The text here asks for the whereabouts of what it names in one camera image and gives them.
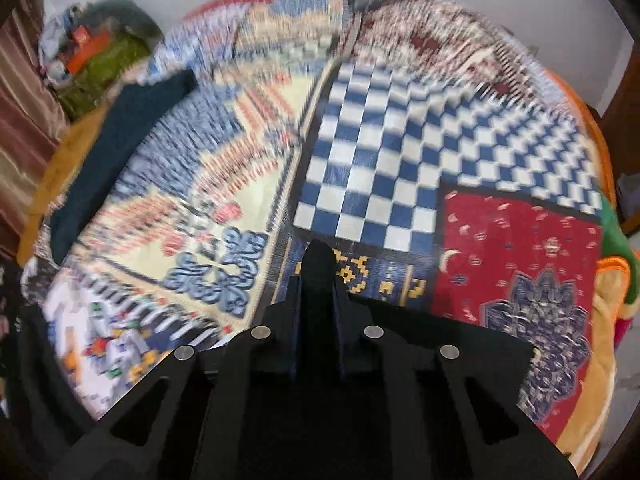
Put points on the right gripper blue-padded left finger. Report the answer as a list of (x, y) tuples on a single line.
[(223, 413)]

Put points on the grey neck pillow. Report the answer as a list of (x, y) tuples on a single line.
[(121, 16)]

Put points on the orange blanket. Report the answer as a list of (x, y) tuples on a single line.
[(615, 302)]

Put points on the green fabric storage bag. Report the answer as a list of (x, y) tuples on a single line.
[(99, 73)]

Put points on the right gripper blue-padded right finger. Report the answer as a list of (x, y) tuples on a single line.
[(424, 397)]

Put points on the wooden lap desk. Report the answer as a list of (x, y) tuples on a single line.
[(63, 166)]

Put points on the orange box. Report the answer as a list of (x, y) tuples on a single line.
[(86, 50)]

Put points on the colourful patchwork bedspread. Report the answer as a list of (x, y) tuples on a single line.
[(422, 143)]

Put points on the folded dark teal garment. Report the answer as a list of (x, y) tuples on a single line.
[(131, 117)]

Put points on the pink satin curtain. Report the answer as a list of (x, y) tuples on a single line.
[(32, 120)]

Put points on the black pants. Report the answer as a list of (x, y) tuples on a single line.
[(127, 339)]

